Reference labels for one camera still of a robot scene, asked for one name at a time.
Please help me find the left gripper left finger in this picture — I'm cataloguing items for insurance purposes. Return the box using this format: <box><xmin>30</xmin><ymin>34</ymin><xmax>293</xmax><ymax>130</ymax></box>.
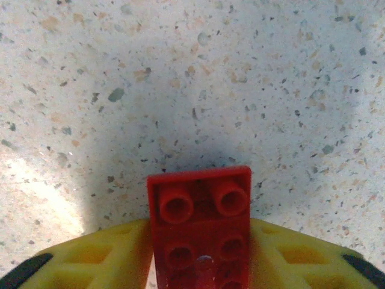
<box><xmin>0</xmin><ymin>219</ymin><xmax>155</xmax><ymax>289</ymax></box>

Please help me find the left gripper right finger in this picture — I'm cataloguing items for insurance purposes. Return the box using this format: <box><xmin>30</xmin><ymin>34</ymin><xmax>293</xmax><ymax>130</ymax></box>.
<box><xmin>248</xmin><ymin>218</ymin><xmax>385</xmax><ymax>289</ymax></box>

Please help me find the red lego brick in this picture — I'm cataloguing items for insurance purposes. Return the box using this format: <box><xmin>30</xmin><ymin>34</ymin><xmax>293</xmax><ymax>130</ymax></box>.
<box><xmin>146</xmin><ymin>165</ymin><xmax>252</xmax><ymax>289</ymax></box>

